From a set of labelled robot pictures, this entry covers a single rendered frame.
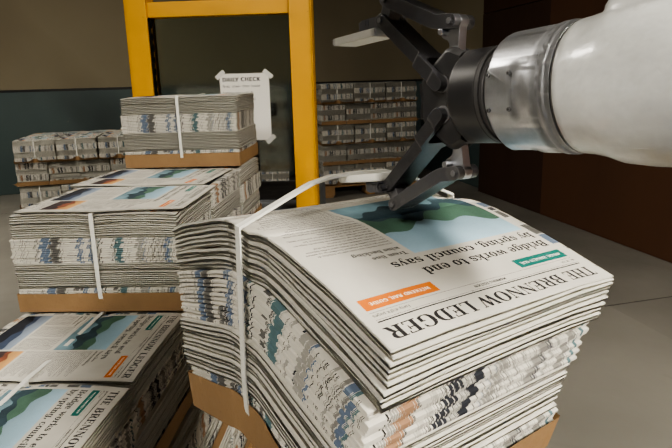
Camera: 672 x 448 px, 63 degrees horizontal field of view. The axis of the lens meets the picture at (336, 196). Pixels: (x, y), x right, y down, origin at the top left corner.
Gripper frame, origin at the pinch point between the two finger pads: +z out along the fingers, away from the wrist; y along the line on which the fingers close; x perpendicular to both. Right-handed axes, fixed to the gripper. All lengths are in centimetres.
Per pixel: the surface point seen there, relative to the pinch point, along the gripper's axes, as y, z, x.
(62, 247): 25, 84, -17
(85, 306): 39, 82, -14
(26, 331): 41, 82, -26
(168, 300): 38, 71, 1
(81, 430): 45, 38, -24
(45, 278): 32, 87, -21
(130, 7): -49, 184, 31
